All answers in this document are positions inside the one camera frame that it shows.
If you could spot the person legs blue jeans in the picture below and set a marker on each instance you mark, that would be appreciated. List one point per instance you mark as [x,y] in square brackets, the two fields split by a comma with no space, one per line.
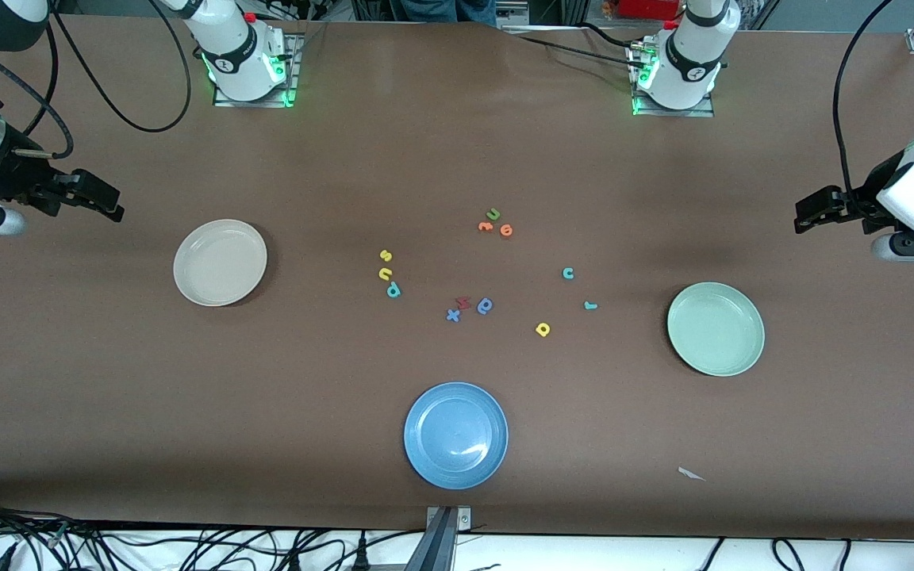
[441,9]

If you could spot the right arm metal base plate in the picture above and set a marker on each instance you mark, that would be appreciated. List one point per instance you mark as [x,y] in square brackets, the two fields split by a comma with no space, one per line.
[292,71]

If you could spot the black power plug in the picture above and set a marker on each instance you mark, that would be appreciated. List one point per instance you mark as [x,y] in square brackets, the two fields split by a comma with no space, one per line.
[361,559]

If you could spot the beige round plate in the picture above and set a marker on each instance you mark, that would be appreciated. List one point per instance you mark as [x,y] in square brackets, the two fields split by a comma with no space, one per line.
[220,262]

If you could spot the blue letter a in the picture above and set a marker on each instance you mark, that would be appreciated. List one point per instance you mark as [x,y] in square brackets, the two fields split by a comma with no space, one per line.
[482,308]

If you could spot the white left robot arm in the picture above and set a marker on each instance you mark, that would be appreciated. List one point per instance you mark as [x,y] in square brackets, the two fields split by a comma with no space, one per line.
[691,63]

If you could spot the blue round plate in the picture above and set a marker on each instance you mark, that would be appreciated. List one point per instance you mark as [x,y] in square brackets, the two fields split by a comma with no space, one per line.
[455,435]

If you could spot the metal table edge bracket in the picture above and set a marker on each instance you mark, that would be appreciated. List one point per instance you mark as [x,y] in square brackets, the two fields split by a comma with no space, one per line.
[445,519]

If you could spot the red box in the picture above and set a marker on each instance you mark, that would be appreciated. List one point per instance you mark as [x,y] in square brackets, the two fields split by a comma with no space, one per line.
[647,8]

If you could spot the green round plate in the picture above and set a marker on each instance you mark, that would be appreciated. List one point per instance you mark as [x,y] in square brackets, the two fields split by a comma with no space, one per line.
[716,329]

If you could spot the white paper scrap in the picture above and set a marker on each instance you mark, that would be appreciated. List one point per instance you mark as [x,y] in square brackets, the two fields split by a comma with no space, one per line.
[689,473]

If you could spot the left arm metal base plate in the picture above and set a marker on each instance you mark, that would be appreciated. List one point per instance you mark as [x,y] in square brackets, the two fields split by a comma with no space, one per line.
[707,113]

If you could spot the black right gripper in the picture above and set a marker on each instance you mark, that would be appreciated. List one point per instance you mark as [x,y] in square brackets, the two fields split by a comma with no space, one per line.
[9,176]

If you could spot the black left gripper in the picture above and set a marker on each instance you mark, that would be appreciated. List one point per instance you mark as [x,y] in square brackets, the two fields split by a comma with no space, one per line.
[862,200]

